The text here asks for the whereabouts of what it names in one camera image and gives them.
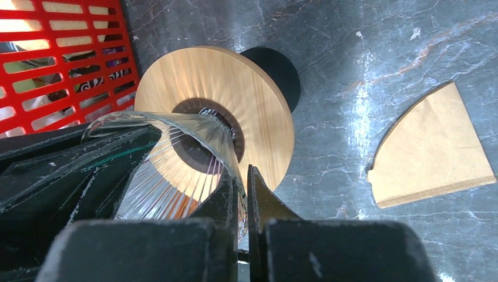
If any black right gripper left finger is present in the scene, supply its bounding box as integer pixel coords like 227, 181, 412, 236
36, 171, 240, 281

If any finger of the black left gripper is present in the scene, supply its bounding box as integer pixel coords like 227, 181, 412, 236
1, 125, 161, 281

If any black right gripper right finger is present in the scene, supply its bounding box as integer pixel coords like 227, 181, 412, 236
247, 166, 436, 281

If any clear glass dripper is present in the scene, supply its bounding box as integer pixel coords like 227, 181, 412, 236
82, 111, 247, 240

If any light wooden dripper ring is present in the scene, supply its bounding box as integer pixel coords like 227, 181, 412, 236
134, 46, 295, 196

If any brown paper coffee filter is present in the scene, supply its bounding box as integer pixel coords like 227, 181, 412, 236
367, 82, 497, 209

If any red plastic shopping basket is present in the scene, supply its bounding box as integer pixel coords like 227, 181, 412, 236
1, 1, 139, 137

